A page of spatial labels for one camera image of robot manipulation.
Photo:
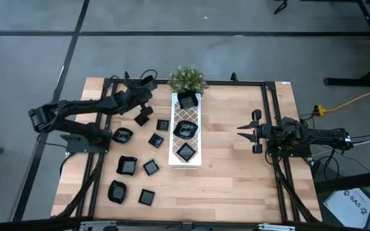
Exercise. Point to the white sticker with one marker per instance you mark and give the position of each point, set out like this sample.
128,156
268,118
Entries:
285,82

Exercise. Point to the white lattice rack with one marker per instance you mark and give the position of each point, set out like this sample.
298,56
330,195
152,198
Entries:
185,164

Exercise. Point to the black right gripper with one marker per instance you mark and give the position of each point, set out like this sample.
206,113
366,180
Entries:
264,134

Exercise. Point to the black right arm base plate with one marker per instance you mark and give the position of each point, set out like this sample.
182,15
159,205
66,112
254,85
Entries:
295,154

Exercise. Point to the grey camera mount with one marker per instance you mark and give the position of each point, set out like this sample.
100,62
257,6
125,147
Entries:
187,226

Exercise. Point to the black wavy square plate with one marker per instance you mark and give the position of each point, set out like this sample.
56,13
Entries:
127,165

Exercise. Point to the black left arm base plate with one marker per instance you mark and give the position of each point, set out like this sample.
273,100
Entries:
75,147

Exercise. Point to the black side table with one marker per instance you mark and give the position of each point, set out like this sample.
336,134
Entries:
348,182

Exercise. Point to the black deep square bowl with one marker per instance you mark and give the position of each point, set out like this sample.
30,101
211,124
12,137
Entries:
187,100

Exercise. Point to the green potted plant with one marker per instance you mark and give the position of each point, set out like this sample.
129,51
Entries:
187,78

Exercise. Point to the silver bracket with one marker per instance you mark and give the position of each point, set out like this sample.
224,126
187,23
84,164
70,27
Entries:
98,224
276,227

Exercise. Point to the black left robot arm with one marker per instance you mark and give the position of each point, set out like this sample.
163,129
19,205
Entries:
75,107

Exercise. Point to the white SA5 printed sheet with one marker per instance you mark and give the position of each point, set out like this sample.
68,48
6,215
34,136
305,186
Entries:
348,208

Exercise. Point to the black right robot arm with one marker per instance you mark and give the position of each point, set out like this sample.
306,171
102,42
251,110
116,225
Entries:
320,134

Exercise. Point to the small black square plate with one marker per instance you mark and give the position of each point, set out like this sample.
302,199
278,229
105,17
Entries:
146,197
151,167
186,152
156,140
141,122
162,125

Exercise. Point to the black frame clamp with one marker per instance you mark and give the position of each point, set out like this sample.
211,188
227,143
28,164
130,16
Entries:
234,77
126,76

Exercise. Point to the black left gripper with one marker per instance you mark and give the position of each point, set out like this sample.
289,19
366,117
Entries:
140,93

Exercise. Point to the black crossbar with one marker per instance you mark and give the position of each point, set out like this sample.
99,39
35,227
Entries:
43,223

